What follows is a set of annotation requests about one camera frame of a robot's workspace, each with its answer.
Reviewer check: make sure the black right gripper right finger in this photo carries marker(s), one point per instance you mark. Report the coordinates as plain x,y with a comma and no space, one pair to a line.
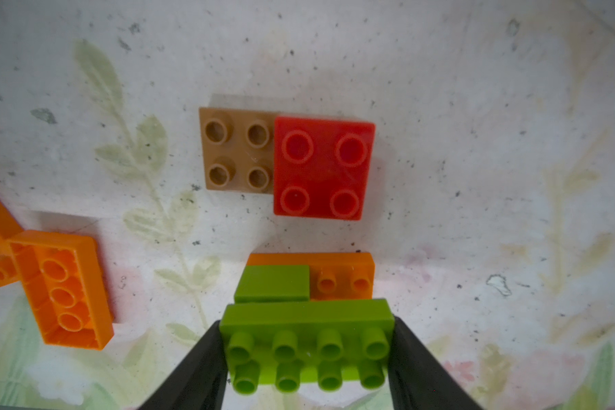
417,380

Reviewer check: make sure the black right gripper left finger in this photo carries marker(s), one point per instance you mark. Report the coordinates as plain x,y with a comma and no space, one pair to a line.
199,381

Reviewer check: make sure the green long lego brick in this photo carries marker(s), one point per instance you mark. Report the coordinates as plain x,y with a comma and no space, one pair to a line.
289,344

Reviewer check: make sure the green square lego brick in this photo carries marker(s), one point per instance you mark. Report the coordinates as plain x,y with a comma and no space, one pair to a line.
280,283

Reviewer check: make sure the orange 2x4 lego plate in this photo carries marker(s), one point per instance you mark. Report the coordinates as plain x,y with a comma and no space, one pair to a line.
333,276

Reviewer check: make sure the red square lego brick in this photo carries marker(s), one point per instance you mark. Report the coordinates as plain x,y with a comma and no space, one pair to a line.
321,166

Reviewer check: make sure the tan 2x4 lego plate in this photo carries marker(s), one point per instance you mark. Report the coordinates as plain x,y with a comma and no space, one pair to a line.
238,149

